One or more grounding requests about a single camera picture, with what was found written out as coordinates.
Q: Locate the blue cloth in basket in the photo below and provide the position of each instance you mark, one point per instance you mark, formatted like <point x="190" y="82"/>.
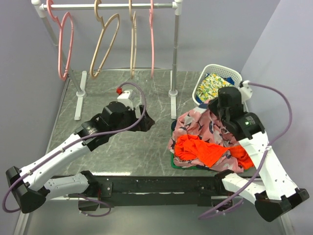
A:
<point x="230" y="80"/>

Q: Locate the orange shorts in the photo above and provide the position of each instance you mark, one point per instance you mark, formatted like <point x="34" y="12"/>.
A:
<point x="190" y="147"/>

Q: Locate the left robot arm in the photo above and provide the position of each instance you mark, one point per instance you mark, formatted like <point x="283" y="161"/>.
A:
<point x="33" y="184"/>

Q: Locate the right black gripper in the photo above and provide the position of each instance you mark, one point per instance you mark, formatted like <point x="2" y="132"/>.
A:
<point x="212" y="105"/>

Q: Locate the beige hanger left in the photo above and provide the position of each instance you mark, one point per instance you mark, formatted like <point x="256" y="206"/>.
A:
<point x="100" y="54"/>

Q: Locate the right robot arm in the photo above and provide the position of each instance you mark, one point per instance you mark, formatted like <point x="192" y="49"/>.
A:
<point x="270" y="189"/>

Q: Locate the black base bar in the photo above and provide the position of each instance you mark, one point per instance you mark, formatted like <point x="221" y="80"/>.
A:
<point x="154" y="191"/>

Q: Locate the green tray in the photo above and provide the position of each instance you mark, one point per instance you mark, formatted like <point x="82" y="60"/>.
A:
<point x="196" y="167"/>

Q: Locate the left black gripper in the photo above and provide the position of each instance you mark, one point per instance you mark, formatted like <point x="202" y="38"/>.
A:
<point x="145" y="125"/>

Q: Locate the white plastic basket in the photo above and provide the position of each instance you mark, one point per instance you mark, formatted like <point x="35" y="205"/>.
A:
<point x="219" y="70"/>

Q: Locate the pink patterned garment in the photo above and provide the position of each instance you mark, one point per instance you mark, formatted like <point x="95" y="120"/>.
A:
<point x="204" y="124"/>

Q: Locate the white clothes rack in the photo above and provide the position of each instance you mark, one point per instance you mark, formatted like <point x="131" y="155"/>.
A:
<point x="54" y="17"/>

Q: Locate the beige hanger right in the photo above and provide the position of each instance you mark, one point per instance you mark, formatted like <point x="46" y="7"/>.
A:
<point x="133" y="39"/>

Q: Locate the lemon print cloth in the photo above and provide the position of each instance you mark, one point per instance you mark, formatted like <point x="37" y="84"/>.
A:
<point x="208" y="88"/>

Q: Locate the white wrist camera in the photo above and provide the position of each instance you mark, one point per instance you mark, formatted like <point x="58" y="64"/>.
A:
<point x="245" y="90"/>
<point x="125" y="97"/>

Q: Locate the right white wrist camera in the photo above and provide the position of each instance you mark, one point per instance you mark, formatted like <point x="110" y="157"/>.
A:
<point x="245" y="90"/>

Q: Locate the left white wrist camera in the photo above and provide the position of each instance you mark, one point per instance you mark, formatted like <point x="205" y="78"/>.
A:
<point x="125" y="97"/>

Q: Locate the beige hanger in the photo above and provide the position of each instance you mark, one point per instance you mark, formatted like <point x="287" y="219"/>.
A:
<point x="100" y="54"/>
<point x="133" y="39"/>

